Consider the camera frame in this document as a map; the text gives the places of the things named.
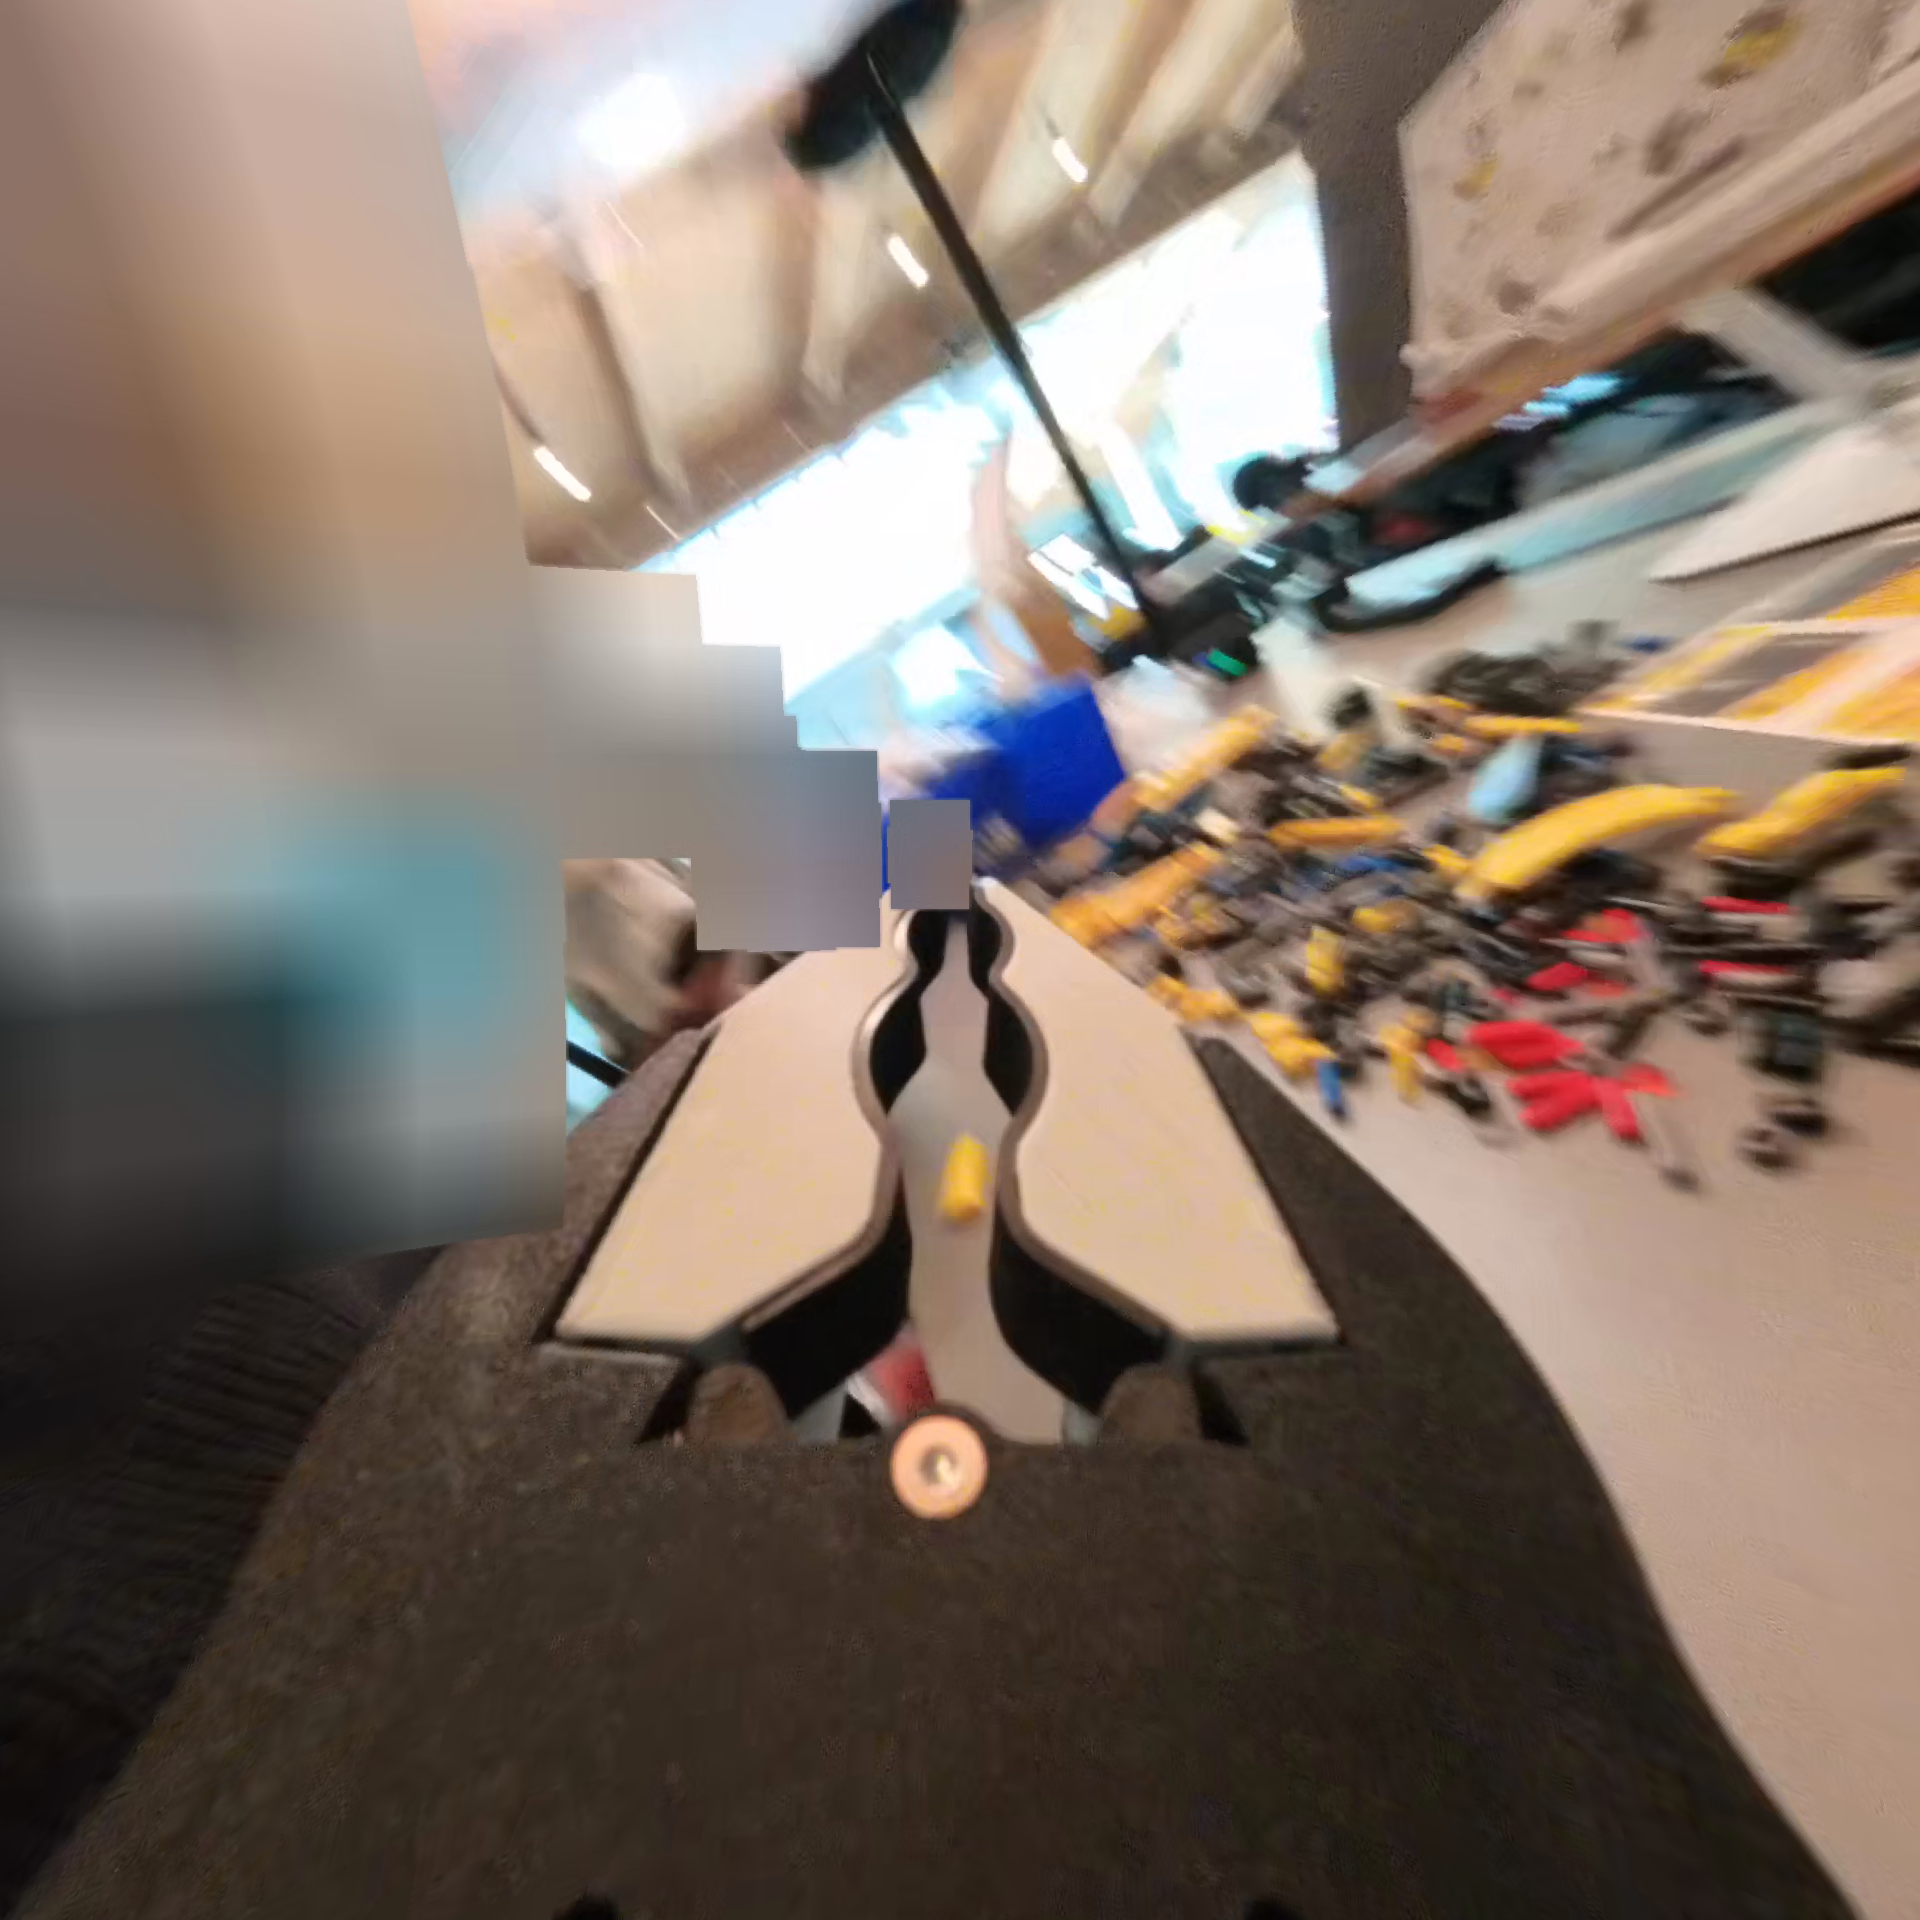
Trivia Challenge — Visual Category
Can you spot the black device with green light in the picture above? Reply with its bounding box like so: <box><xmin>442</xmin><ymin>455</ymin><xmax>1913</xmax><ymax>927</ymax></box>
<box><xmin>1101</xmin><ymin>533</ymin><xmax>1308</xmax><ymax>686</ymax></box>

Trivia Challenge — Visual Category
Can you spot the black pole lamp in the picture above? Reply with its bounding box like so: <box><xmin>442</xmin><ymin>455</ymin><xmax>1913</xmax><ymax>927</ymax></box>
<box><xmin>781</xmin><ymin>0</ymin><xmax>1164</xmax><ymax>625</ymax></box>

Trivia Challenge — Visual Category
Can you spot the blue plastic bin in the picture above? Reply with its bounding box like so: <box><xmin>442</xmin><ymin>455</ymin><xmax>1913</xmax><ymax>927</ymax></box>
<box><xmin>887</xmin><ymin>677</ymin><xmax>1130</xmax><ymax>887</ymax></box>

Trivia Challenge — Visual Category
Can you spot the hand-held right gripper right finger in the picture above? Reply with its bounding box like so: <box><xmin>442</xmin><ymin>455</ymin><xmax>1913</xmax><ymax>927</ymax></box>
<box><xmin>970</xmin><ymin>883</ymin><xmax>1338</xmax><ymax>1412</ymax></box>

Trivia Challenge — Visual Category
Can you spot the pile of toy building pieces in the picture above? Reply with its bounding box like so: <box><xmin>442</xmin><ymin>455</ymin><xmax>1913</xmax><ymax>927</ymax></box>
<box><xmin>1052</xmin><ymin>630</ymin><xmax>1920</xmax><ymax>1188</ymax></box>

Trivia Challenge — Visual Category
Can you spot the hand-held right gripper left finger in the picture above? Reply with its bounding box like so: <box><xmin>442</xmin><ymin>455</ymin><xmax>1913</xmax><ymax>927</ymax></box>
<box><xmin>546</xmin><ymin>901</ymin><xmax>954</xmax><ymax>1428</ymax></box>

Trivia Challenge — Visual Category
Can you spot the yellow sticker sheet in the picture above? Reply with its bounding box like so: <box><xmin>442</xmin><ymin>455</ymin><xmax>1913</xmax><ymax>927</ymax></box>
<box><xmin>1591</xmin><ymin>577</ymin><xmax>1920</xmax><ymax>739</ymax></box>

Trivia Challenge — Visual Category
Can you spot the dark divider panel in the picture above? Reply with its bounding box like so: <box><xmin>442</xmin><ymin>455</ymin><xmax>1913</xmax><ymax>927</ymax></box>
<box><xmin>1290</xmin><ymin>0</ymin><xmax>1432</xmax><ymax>441</ymax></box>

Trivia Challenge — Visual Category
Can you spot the open instruction booklet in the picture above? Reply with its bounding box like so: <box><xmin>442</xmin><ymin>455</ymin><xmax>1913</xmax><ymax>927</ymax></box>
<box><xmin>1398</xmin><ymin>0</ymin><xmax>1920</xmax><ymax>394</ymax></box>

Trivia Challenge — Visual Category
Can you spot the person's dark knit sweater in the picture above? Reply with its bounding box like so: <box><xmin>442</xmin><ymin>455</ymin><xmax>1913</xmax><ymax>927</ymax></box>
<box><xmin>0</xmin><ymin>1258</ymin><xmax>437</xmax><ymax>1920</ymax></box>

